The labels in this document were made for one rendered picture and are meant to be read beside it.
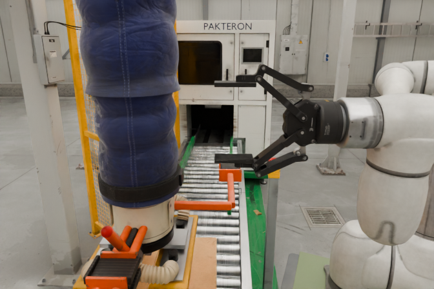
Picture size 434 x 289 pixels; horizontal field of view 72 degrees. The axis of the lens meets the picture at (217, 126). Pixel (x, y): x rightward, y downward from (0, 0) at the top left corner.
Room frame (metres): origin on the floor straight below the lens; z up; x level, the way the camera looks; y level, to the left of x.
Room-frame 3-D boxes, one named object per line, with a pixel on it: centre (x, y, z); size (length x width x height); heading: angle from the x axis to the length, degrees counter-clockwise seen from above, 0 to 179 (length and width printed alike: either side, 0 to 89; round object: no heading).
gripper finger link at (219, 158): (0.51, -0.03, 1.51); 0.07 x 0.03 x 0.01; 89
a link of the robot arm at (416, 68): (1.01, -0.60, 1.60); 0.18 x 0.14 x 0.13; 153
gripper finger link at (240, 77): (0.51, -0.06, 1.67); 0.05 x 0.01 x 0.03; 89
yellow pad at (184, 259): (0.79, 0.12, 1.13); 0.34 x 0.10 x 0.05; 179
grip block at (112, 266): (0.54, 0.22, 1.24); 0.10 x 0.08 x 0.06; 89
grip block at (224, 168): (1.08, -0.05, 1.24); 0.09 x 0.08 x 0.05; 89
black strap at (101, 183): (0.79, 0.21, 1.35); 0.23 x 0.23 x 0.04
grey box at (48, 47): (1.96, 1.05, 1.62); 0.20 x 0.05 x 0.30; 177
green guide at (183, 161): (2.70, 0.37, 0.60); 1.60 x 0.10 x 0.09; 177
